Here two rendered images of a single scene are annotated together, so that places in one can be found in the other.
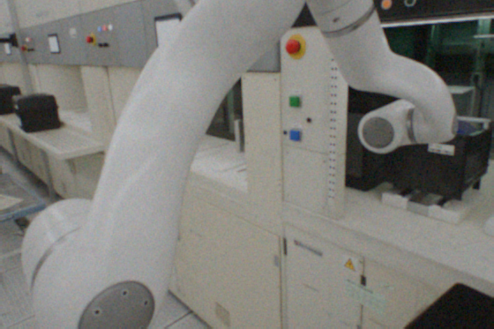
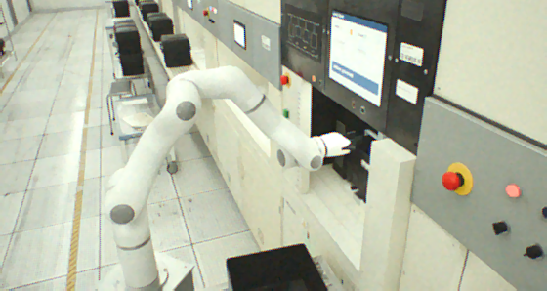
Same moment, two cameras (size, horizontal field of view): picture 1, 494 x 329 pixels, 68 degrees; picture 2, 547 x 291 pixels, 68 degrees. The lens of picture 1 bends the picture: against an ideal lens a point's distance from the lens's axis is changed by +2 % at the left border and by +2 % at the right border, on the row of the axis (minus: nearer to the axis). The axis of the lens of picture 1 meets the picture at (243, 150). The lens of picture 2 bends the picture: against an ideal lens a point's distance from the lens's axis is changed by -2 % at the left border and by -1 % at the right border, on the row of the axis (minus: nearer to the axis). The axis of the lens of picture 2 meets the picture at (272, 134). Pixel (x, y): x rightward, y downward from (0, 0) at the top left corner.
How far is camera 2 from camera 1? 0.99 m
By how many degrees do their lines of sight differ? 22
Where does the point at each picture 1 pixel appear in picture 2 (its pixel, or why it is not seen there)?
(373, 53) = (263, 123)
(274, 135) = not seen: hidden behind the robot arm
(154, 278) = (135, 205)
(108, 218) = (122, 184)
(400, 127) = (287, 158)
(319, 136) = not seen: hidden behind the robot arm
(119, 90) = (224, 52)
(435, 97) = (295, 149)
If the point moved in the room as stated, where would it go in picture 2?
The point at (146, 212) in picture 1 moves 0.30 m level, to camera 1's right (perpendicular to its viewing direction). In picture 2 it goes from (135, 184) to (222, 203)
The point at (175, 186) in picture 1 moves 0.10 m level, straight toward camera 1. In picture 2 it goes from (147, 176) to (133, 194)
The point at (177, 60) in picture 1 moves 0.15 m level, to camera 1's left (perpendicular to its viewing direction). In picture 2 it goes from (150, 134) to (111, 127)
